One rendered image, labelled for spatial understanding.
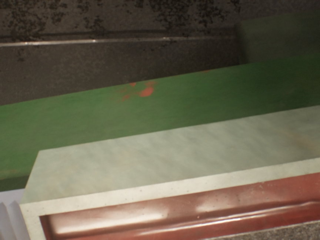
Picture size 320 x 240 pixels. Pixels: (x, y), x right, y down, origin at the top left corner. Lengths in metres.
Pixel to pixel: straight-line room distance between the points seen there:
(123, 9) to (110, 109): 0.59
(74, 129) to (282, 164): 0.29
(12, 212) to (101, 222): 0.08
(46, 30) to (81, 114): 0.61
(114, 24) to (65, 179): 0.80
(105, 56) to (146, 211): 0.82
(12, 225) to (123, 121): 0.22
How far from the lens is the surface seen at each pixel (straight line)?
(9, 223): 0.63
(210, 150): 0.62
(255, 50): 1.18
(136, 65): 1.41
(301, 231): 0.62
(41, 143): 0.77
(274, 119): 0.66
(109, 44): 1.40
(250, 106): 0.75
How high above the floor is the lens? 1.34
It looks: 67 degrees down
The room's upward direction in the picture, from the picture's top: 179 degrees counter-clockwise
